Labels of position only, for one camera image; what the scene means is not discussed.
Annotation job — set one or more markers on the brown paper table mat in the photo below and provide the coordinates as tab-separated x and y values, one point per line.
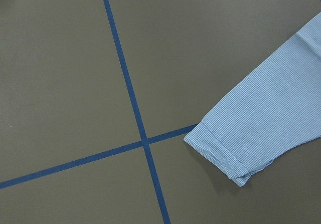
97	96

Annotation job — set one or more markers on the blue striped button shirt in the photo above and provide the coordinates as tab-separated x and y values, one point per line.
272	110

